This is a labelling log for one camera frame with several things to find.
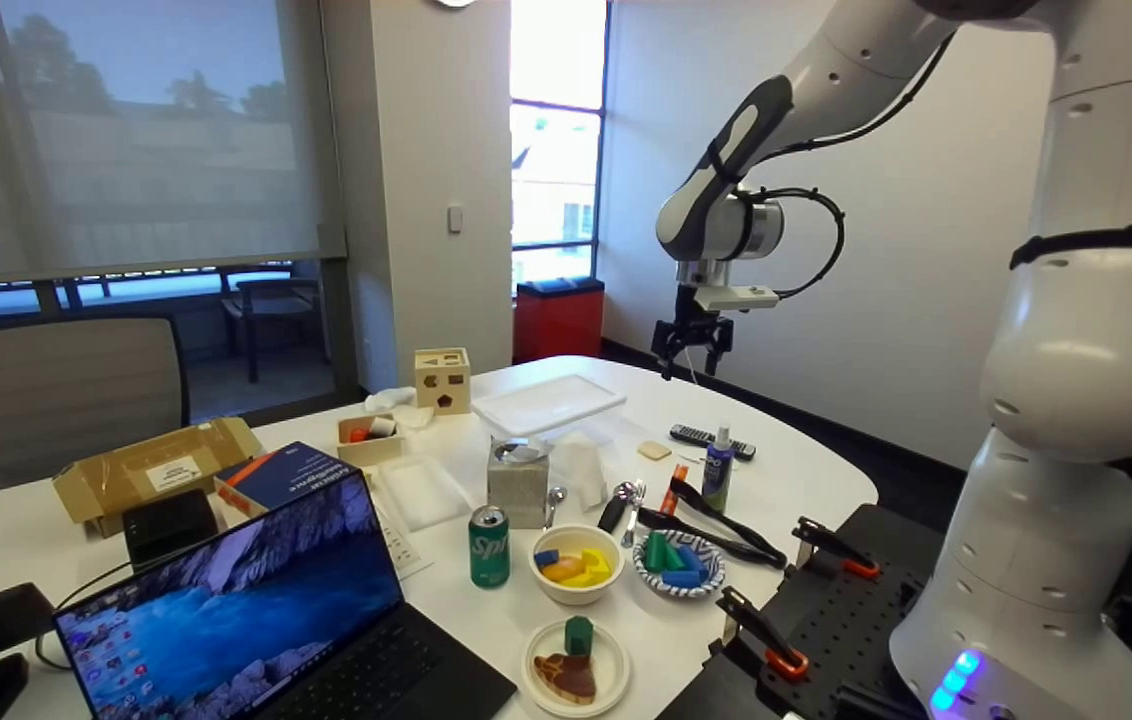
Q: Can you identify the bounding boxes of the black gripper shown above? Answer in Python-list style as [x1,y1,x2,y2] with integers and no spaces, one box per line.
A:
[648,281,735,383]

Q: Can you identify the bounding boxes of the blue bottle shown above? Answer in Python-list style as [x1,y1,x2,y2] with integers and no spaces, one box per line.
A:
[701,423,739,515]

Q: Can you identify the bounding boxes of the green Sprite can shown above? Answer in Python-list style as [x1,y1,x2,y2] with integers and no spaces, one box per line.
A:
[462,501,517,593]

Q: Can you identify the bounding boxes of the black remote control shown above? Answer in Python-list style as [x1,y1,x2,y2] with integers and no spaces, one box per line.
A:
[665,418,760,467]

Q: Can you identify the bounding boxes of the red bin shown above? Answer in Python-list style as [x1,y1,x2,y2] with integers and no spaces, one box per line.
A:
[509,277,609,364]

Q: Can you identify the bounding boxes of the orange marker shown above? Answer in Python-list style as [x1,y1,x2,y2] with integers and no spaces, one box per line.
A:
[656,459,692,519]

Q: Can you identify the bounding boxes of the flat white plastic tray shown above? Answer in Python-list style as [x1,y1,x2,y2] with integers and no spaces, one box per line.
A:
[467,368,631,441]

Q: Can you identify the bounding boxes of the clear plastic cup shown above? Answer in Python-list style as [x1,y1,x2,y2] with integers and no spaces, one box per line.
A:
[552,427,615,519]

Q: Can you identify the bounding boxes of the black marker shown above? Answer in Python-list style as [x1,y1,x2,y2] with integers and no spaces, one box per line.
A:
[591,479,644,541]

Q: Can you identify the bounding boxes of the green toy piece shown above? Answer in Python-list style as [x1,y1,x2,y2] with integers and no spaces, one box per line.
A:
[638,526,685,580]

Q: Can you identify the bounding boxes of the blue toy piece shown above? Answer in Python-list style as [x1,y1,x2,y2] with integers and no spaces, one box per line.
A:
[658,548,715,593]

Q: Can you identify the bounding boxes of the blue patterned bowl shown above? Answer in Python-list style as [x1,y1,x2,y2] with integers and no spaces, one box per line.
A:
[631,522,732,602]

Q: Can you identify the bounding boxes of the black clamp orange tips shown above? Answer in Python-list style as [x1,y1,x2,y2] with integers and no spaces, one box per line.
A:
[788,511,886,585]
[711,585,817,682]

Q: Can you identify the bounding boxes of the yellow toy food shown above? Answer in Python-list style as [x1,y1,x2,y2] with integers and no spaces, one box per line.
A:
[541,544,615,586]

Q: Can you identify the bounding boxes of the wooden block with holes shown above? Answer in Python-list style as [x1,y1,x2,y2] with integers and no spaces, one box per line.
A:
[408,343,475,415]

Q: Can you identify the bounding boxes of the white bowl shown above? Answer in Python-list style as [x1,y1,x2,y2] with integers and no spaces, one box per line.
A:
[524,519,628,612]

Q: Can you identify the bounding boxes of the clear plastic container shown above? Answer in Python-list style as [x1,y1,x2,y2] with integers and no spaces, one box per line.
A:
[380,455,475,536]

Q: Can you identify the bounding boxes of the green toy cylinder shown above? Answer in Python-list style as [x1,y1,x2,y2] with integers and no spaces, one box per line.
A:
[560,612,595,660]

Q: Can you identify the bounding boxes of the small wooden tray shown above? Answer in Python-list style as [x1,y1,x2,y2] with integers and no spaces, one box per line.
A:
[332,408,408,467]

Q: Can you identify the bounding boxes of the white plate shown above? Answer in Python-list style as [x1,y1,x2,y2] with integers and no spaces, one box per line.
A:
[517,612,635,720]

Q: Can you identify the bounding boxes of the brown toy food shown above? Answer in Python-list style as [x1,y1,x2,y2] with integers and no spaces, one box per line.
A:
[530,649,598,702]

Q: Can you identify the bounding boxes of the dark blue book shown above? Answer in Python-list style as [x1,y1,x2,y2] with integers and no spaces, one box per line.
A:
[214,441,355,519]

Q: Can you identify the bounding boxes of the dark outdoor chair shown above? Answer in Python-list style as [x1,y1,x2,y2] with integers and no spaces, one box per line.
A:
[214,259,329,389]

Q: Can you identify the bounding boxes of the open black laptop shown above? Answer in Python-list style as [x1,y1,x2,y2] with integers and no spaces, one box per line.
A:
[49,462,524,720]

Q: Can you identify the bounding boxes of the small black box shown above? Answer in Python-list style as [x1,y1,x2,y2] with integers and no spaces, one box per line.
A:
[120,486,224,574]

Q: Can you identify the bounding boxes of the brown cardboard box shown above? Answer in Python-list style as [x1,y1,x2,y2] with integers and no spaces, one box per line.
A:
[49,411,269,541]

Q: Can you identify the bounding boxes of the grey roller window blind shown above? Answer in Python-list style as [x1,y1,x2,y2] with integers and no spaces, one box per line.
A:
[0,0,329,293]

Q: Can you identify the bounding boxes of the grey office chair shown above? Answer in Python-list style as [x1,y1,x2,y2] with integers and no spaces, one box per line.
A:
[0,307,192,501]

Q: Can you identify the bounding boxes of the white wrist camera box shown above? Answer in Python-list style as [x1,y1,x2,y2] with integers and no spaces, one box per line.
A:
[692,281,784,321]

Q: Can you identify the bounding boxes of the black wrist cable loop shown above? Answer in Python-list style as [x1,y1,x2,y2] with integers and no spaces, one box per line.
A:
[742,185,851,304]

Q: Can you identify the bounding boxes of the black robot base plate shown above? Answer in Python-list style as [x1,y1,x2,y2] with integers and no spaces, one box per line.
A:
[656,501,955,720]

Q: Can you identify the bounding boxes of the thin black cable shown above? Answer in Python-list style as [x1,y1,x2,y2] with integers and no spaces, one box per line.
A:
[28,556,136,671]

